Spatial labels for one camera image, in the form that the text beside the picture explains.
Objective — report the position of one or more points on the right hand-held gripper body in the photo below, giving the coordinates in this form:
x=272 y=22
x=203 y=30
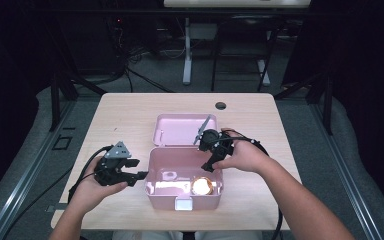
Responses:
x=215 y=141

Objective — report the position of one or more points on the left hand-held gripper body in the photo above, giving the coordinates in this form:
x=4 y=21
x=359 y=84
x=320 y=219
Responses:
x=111 y=166

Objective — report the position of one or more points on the round orange snack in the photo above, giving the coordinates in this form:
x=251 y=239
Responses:
x=202 y=186

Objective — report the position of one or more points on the person's right hand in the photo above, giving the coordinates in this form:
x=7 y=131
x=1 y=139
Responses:
x=246 y=155

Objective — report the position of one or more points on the person's left hand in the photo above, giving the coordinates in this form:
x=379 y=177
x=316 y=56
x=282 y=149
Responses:
x=90 y=193

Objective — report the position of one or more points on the grey tape strip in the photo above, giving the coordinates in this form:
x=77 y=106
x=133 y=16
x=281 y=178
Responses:
x=53 y=208

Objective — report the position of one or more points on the black metal stand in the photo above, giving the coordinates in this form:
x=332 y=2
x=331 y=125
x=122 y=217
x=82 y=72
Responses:
x=327 y=100
x=55 y=100

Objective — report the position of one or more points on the white desk with metal legs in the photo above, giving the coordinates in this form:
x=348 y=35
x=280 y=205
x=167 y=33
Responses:
x=187 y=50

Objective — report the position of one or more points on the black chair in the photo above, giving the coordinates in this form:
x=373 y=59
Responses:
x=243 y=36

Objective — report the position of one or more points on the dark equipment with red light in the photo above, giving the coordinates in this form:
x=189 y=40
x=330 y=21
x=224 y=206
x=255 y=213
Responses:
x=116 y=40

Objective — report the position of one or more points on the aluminium floor rail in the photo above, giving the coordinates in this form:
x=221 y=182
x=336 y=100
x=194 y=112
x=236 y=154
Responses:
x=346 y=173
x=30 y=173

